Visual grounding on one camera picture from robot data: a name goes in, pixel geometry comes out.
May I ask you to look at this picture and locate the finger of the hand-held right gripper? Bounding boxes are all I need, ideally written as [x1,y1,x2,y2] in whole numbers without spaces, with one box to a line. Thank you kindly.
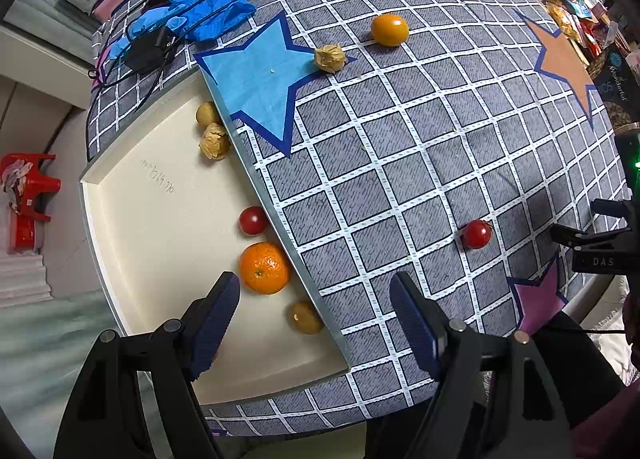
[550,224,626,249]
[592,199,636,232]

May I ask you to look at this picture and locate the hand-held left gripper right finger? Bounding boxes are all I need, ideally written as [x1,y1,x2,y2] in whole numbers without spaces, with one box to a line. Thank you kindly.
[389,271,571,459]

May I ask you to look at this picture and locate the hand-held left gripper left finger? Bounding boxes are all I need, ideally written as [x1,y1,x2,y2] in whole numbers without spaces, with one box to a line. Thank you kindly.
[52,271,242,459]

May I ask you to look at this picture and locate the tan longan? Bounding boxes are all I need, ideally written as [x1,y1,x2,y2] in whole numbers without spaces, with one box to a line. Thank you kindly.
[196,102,221,129]
[291,300,325,335]

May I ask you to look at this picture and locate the red cherry tomato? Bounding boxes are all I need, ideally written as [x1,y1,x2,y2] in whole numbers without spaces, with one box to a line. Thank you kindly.
[461,220,493,250]
[239,206,271,236]

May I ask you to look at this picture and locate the cream plastic tray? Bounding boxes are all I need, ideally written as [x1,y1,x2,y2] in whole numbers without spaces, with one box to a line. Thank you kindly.
[80,72,351,407]

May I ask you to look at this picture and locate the large husked physalis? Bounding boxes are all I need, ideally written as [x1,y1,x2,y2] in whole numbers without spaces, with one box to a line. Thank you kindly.
[199,122,232,161]

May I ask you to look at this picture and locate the white fringed cloth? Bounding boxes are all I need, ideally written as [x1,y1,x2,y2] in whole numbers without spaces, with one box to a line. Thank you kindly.
[575,274,640,385]

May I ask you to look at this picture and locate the pink paper star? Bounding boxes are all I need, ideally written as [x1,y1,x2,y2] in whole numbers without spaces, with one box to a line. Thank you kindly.
[92,44,116,87]
[506,254,568,335]

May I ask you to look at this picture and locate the orange mandarin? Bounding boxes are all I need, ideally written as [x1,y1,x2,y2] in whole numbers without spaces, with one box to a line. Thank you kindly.
[238,241,291,295]

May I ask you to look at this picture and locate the dark pistachio bag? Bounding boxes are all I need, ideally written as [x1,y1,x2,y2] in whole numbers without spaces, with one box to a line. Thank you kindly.
[587,46,640,132]

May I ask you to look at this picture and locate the brown paper star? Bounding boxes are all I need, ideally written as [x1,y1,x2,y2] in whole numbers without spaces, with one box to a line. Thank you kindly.
[515,9,601,130]

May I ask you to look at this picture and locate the grey checked tablecloth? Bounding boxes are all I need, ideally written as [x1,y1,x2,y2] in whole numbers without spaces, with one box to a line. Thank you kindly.
[85,0,631,440]

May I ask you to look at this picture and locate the white foam boards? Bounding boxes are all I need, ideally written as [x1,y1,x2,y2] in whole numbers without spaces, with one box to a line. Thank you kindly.
[0,251,53,307]

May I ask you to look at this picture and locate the pile of snack packets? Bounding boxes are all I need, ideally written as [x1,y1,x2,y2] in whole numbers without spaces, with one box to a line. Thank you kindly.
[480,0,631,65]

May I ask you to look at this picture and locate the red plastic stool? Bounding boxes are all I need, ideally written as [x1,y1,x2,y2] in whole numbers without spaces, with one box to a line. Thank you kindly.
[0,153,62,252]

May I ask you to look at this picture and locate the blue paper star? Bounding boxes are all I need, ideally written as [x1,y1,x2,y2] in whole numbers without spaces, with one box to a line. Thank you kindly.
[194,10,358,157]

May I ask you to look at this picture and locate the small husked physalis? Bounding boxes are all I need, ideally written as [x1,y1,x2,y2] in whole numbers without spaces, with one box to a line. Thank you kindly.
[314,44,347,74]

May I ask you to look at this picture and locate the large yellow orange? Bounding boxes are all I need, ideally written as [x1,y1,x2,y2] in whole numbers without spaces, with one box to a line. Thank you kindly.
[370,13,410,47]

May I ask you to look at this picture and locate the blue rubber gloves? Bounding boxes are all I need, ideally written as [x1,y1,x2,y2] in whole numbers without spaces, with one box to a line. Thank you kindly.
[107,0,257,60]

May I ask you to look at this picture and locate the black corded device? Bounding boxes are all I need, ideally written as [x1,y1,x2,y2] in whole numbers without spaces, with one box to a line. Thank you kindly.
[124,26,178,74]

